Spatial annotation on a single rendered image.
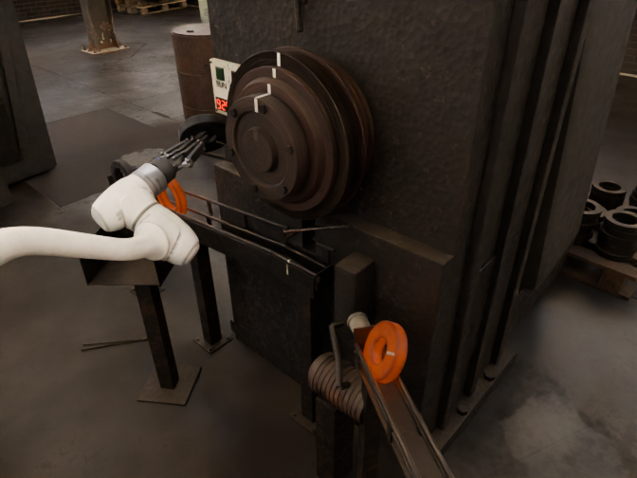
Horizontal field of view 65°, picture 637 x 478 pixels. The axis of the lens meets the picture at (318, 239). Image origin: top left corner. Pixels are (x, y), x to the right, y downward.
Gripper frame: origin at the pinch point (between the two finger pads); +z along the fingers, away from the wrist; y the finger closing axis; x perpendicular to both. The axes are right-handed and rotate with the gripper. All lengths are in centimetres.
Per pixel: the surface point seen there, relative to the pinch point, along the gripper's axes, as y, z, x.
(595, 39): 88, 83, -1
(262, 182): 26.2, -6.7, -5.8
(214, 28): -13.8, 28.5, 19.5
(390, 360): 74, -27, -32
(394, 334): 73, -21, -29
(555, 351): 98, 62, -133
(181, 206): -36, 2, -41
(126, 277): -24, -36, -39
